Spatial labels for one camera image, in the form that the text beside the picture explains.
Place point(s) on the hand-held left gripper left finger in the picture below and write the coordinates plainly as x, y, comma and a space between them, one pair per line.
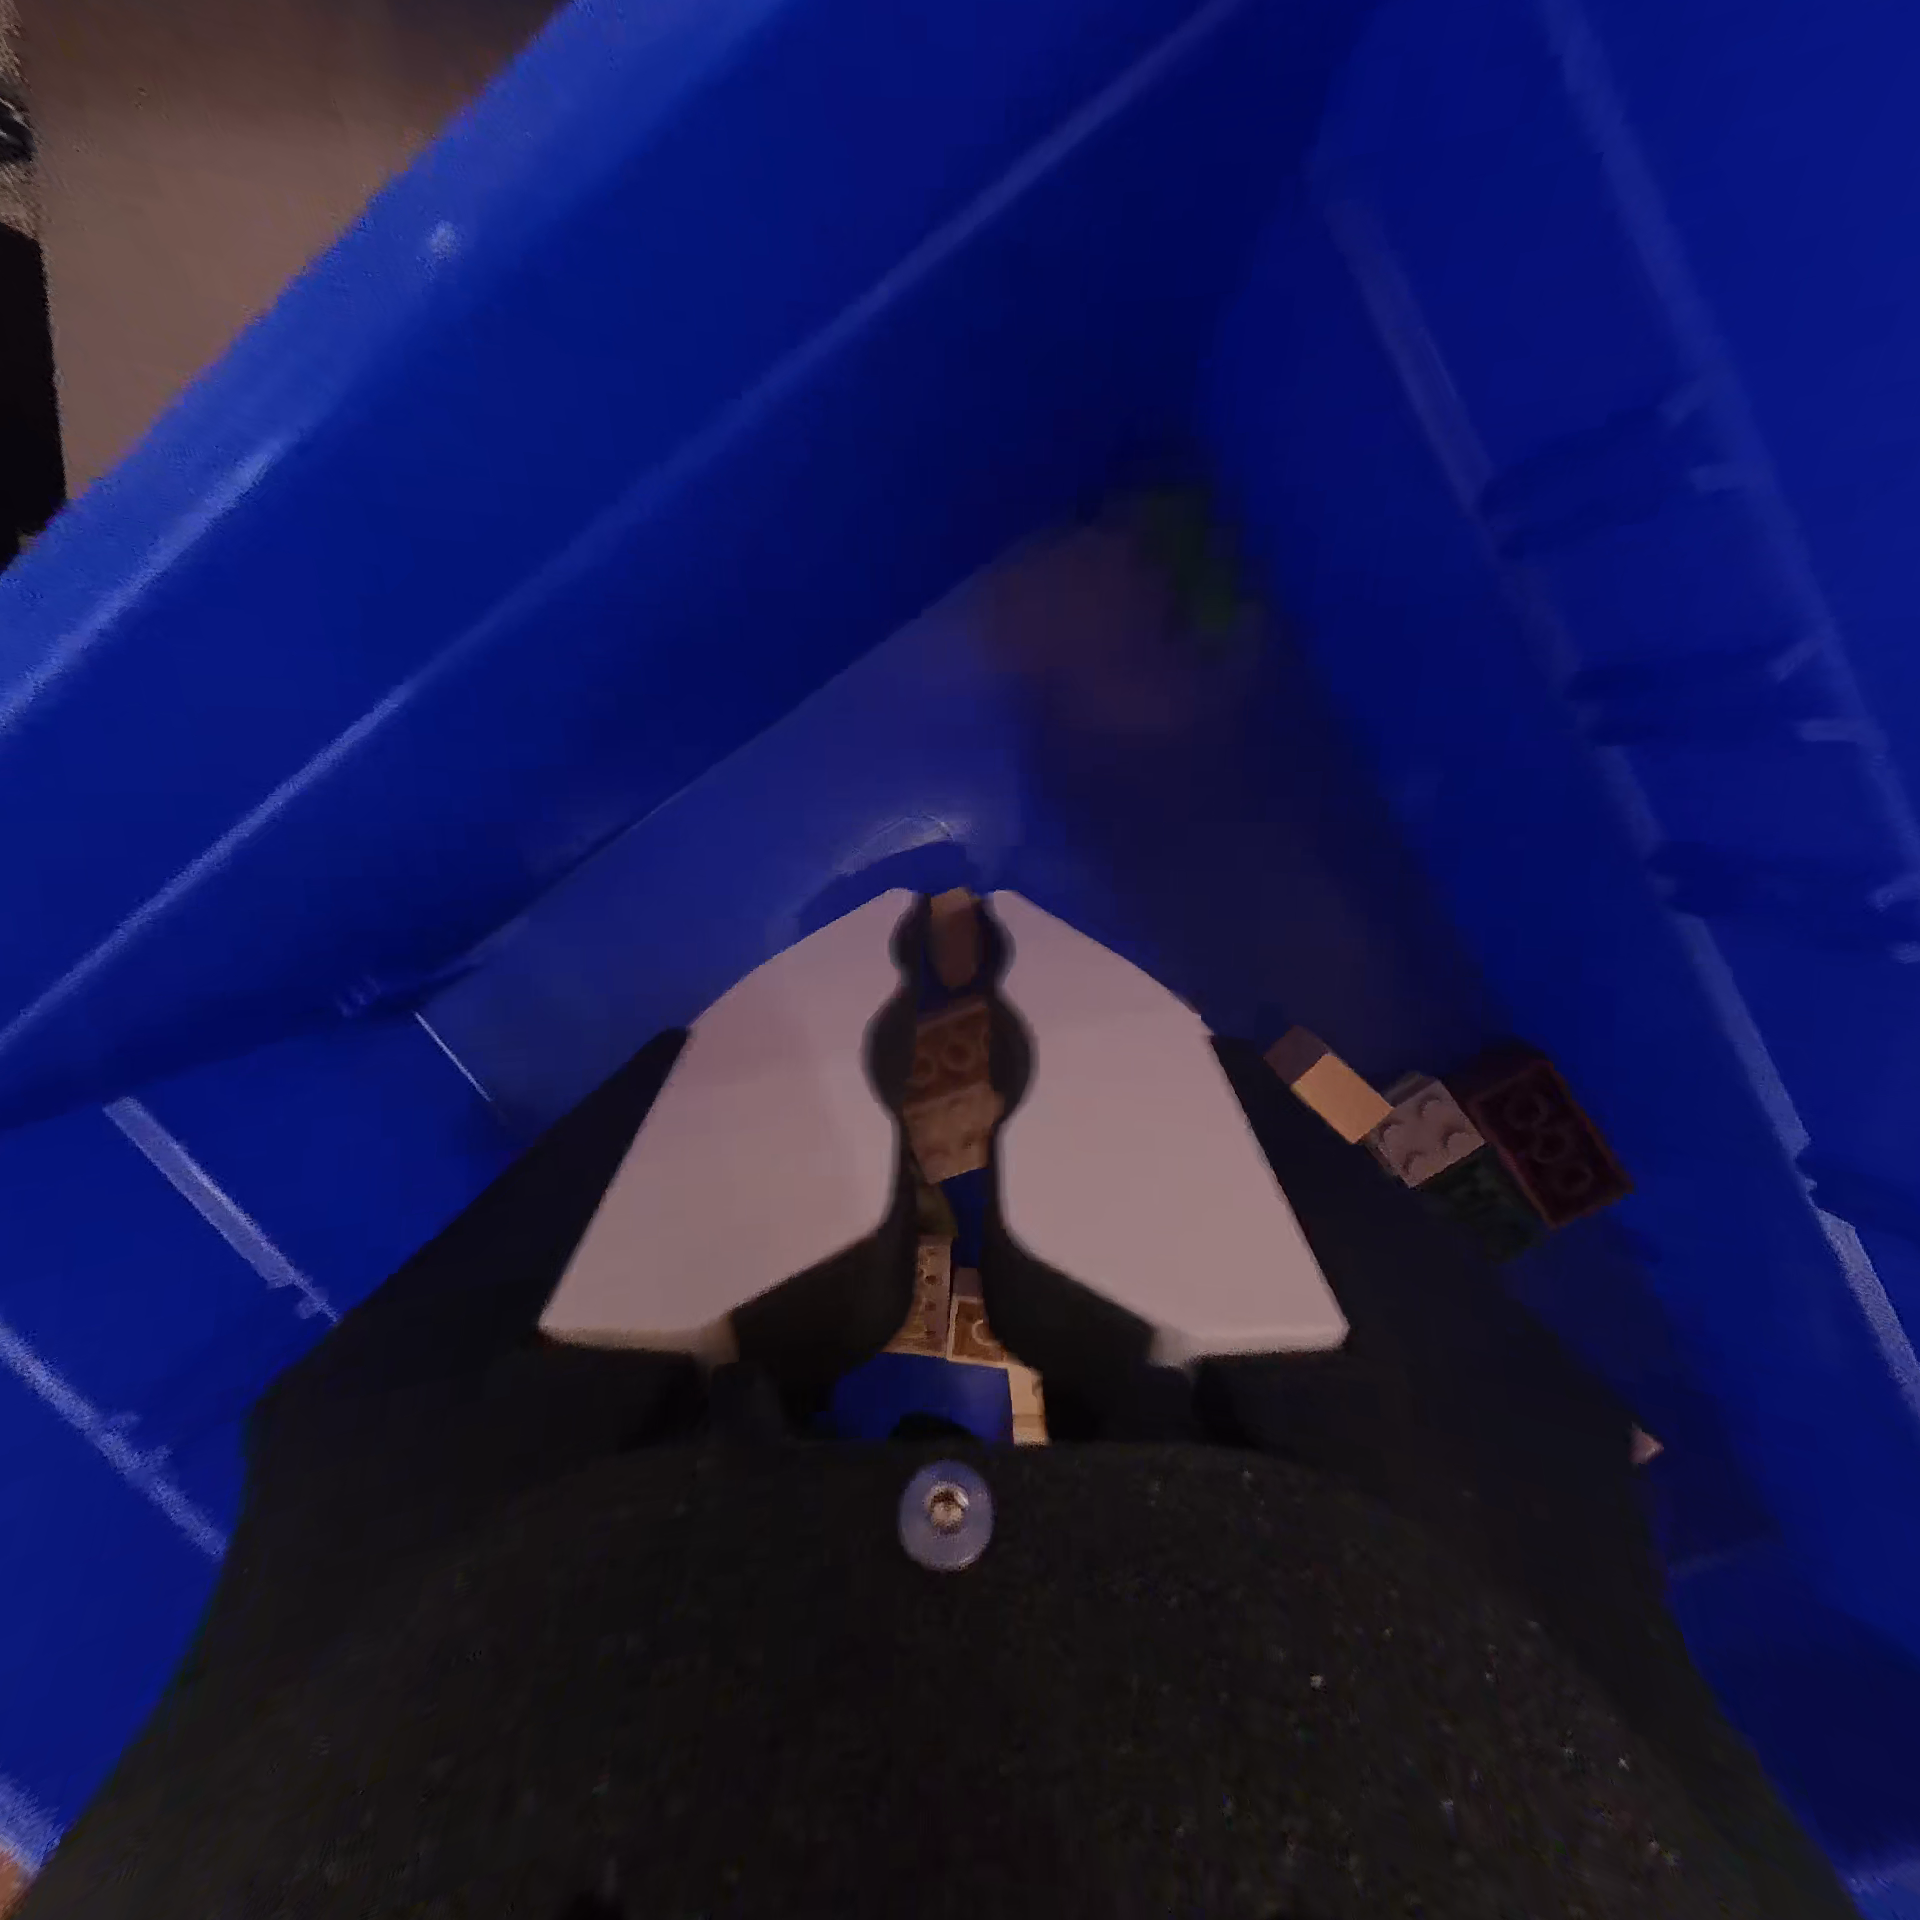
734, 1185

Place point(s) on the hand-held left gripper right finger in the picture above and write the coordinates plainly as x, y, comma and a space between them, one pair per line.
1171, 1185

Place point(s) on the tan brick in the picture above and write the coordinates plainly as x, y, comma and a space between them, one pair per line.
954, 944

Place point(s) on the pile of assorted bricks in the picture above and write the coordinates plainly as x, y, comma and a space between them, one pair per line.
1546, 1142

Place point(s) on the blue plastic bin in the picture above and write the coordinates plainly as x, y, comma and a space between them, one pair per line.
901, 450

